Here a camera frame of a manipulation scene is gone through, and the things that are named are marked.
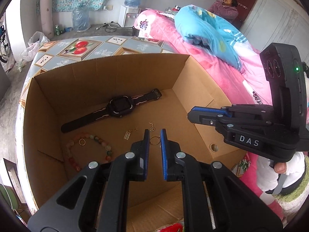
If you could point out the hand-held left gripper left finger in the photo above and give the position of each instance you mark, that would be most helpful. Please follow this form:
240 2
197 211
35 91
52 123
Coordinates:
146 154

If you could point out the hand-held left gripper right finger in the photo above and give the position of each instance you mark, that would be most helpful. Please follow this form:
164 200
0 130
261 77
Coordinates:
163 154

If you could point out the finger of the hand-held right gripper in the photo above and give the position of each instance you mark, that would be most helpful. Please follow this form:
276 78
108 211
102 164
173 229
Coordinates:
205 120
207 110

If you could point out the black pink smartwatch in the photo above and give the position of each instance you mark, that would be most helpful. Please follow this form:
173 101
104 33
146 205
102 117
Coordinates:
120 105

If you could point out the brown cardboard box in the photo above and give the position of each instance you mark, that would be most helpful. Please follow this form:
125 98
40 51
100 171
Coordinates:
72 89

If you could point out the person's right hand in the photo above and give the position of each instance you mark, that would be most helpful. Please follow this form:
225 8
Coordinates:
281 168

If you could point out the pink floral bed blanket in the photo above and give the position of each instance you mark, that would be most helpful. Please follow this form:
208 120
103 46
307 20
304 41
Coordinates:
193 60

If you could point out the green shaggy rug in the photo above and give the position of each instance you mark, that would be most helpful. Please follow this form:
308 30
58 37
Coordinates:
297 188

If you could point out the pink fleece garment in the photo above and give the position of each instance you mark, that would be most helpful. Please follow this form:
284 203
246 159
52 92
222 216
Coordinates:
251 186

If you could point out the blue printed quilt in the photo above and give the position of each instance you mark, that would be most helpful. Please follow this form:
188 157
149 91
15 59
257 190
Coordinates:
210 33

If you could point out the white wardrobe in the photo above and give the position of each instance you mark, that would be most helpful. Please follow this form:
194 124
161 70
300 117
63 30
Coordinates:
277 17

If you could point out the brown door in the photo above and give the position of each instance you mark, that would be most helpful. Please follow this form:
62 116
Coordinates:
243 0

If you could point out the white water dispenser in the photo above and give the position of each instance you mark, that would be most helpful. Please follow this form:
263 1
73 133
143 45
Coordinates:
129 17

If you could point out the dark wooden furniture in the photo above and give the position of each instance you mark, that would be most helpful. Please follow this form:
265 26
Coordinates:
17 186

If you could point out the green chair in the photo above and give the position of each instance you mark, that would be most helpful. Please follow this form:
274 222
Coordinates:
7 198

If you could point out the empty clear water jug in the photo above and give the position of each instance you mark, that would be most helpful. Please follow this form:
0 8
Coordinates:
81 18

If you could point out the green can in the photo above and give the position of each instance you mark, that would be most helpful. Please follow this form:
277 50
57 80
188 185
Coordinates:
57 30

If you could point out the white plastic bag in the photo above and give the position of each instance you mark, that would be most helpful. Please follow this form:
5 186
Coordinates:
33 46

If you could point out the white paper roll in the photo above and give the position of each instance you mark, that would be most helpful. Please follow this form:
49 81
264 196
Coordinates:
47 14

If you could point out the wall socket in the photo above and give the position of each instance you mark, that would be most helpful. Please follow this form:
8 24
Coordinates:
108 7

